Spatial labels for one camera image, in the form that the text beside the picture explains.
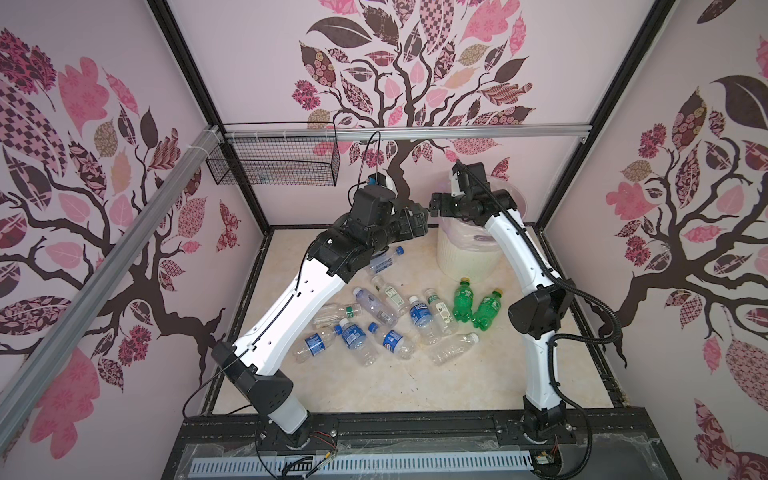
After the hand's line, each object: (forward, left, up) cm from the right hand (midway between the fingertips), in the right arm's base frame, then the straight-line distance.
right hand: (444, 199), depth 87 cm
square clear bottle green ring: (-24, +37, -27) cm, 51 cm away
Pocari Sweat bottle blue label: (-26, +7, -24) cm, 36 cm away
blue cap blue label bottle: (-34, +16, -23) cm, 44 cm away
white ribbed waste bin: (-12, -7, -17) cm, 22 cm away
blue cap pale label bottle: (-4, +19, -24) cm, 31 cm away
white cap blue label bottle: (-33, +27, -24) cm, 49 cm away
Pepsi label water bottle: (-34, +38, -24) cm, 57 cm away
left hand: (-19, +11, +10) cm, 25 cm away
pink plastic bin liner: (-11, -3, -4) cm, 12 cm away
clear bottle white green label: (-20, +16, -23) cm, 35 cm away
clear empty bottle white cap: (-34, -2, -29) cm, 45 cm away
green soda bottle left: (-20, -7, -25) cm, 33 cm away
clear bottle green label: (-25, +1, -24) cm, 35 cm away
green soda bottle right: (-24, -13, -23) cm, 36 cm away
